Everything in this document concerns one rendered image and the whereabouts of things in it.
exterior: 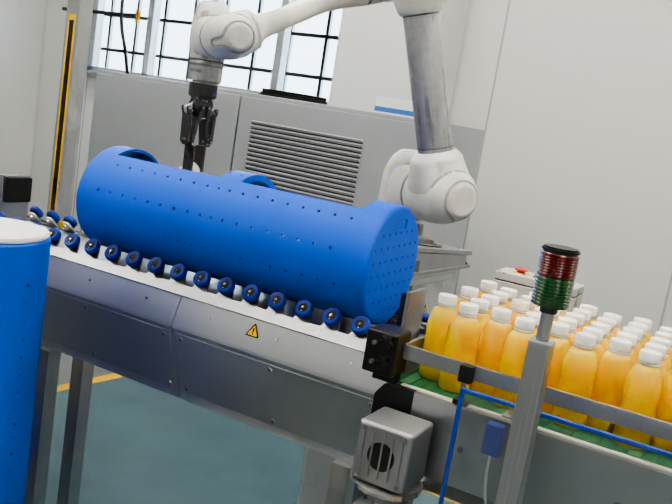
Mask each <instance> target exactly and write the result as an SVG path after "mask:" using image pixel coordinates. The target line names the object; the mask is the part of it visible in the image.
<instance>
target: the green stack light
mask: <svg viewBox="0 0 672 504"><path fill-rule="evenodd" d="M574 284H575V280H574V281H565V280H558V279H553V278H549V277H545V276H542V275H540V274H538V273H536V275H535V281H534V285H533V291H532V295H531V300H530V301H531V302H532V303H533V304H535V305H537V306H540V307H544V308H548V309H553V310H562V311H565V310H568V309H569V308H570V303H571V298H572V294H573V288H574Z"/></svg>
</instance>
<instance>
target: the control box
mask: <svg viewBox="0 0 672 504"><path fill-rule="evenodd" d="M535 274H536V273H532V272H525V274H523V273H518V272H517V270H515V269H514V268H511V267H506V268H503V269H499V270H496V272H495V279H494V282H497V283H498V285H497V289H496V291H500V289H501V287H508V288H512V289H515V290H517V296H516V298H515V299H521V296H522V295H529V292H532V291H533V285H534V281H535V276H534V275H535ZM584 287H585V285H583V284H579V283H575V284H574V288H573V294H572V298H571V303H570V308H569V309H568V310H567V311H566V312H573V309H574V308H580V305H581V301H582V296H583V294H582V293H583V292H584Z"/></svg>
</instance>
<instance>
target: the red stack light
mask: <svg viewBox="0 0 672 504"><path fill-rule="evenodd" d="M579 260H580V257H579V256H578V257H570V256H563V255H558V254H554V253H550V252H546V251H544V250H543V249H542V250H541V251H540V256H539V261H538V265H537V270H536V272H537V273H538V274H540V275H542V276H545V277H549V278H553V279H558V280H565V281H574V280H576V275H577V270H578V269H577V268H578V265H579Z"/></svg>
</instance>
